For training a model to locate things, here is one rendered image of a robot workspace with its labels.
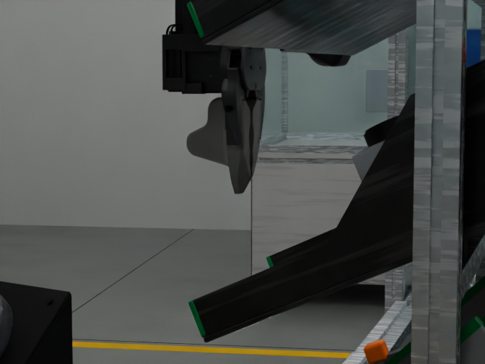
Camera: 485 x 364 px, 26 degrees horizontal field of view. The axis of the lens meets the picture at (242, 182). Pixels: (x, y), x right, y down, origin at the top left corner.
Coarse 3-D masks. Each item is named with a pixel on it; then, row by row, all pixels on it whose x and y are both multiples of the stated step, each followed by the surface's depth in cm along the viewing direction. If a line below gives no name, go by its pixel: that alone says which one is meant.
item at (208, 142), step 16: (208, 112) 99; (224, 112) 98; (208, 128) 99; (224, 128) 98; (192, 144) 100; (208, 144) 99; (224, 144) 99; (240, 144) 97; (224, 160) 99; (240, 160) 98; (240, 176) 99; (240, 192) 100
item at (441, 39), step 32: (416, 0) 46; (448, 0) 46; (416, 32) 46; (448, 32) 46; (416, 64) 46; (448, 64) 46; (416, 96) 47; (448, 96) 46; (416, 128) 47; (448, 128) 46; (416, 160) 47; (448, 160) 46; (416, 192) 47; (448, 192) 47; (416, 224) 47; (448, 224) 47; (416, 256) 47; (448, 256) 47; (416, 288) 47; (448, 288) 47; (416, 320) 48; (448, 320) 47; (416, 352) 48; (448, 352) 47
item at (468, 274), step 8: (472, 0) 66; (480, 0) 66; (472, 240) 63; (480, 240) 63; (472, 248) 60; (480, 248) 63; (472, 256) 58; (480, 256) 63; (464, 264) 55; (472, 264) 58; (480, 264) 63; (464, 272) 54; (472, 272) 58; (464, 280) 54; (464, 288) 54
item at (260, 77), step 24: (192, 0) 98; (192, 24) 99; (168, 48) 98; (192, 48) 97; (216, 48) 96; (240, 48) 96; (264, 48) 102; (168, 72) 98; (192, 72) 98; (216, 72) 97; (264, 72) 102
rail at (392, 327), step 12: (396, 312) 167; (408, 312) 167; (384, 324) 159; (396, 324) 159; (408, 324) 160; (372, 336) 151; (384, 336) 154; (396, 336) 151; (360, 348) 144; (396, 348) 149; (348, 360) 138; (360, 360) 138
